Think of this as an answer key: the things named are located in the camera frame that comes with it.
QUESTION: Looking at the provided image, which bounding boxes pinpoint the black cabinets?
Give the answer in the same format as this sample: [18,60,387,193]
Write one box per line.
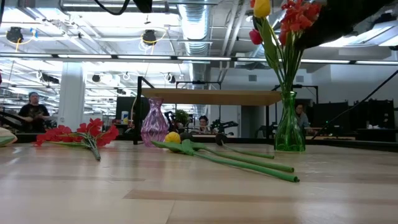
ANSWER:
[312,98,397,142]

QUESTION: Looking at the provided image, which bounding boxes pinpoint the black tulip with bare stem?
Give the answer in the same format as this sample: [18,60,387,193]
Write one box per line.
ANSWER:
[215,133,276,160]

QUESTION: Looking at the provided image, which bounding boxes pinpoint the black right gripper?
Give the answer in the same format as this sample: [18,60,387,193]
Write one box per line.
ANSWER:
[294,0,395,51]

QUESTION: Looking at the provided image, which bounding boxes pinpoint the white pillar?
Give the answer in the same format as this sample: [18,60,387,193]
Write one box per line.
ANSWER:
[57,62,86,131]

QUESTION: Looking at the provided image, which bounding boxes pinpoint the orange artificial flower bunch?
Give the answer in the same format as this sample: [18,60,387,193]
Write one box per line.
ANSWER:
[278,0,323,94]

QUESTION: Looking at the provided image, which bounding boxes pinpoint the red artificial tulip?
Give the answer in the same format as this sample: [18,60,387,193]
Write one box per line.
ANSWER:
[248,28,284,94]

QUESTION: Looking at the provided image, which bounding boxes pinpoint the purple glass vase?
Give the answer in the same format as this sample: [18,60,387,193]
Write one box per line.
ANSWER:
[140,96,170,147]

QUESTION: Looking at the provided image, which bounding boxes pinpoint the green glass vase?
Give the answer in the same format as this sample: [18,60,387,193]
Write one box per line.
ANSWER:
[274,90,306,152]

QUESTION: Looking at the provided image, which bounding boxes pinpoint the wooden shelf with black legs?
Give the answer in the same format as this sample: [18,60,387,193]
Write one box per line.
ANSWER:
[133,76,295,146]

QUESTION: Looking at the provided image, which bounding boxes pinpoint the black cable to right arm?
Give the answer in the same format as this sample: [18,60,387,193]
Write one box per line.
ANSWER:
[310,70,398,141]

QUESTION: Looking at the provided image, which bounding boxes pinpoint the red artificial flower bunch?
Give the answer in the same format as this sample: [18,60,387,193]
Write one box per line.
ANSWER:
[32,117,121,162]

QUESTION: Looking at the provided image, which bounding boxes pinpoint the silver ribbed ventilation duct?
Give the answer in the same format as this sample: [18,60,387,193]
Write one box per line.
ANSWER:
[177,0,215,91]

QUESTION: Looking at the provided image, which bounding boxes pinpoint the person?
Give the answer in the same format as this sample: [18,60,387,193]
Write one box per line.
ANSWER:
[294,103,312,134]
[194,114,215,134]
[17,91,50,133]

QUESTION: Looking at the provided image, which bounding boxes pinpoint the yellow artificial tulip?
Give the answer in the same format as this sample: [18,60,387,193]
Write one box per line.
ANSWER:
[151,131,301,184]
[253,0,289,94]

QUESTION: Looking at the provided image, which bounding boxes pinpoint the black monitor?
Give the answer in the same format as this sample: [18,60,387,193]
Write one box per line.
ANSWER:
[115,95,150,126]

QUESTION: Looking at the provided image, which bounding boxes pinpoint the long ceiling light rail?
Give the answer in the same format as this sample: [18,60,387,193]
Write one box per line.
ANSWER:
[0,52,398,65]

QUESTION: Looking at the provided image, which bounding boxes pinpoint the green potted plant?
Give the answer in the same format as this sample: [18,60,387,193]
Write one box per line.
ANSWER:
[174,108,191,125]

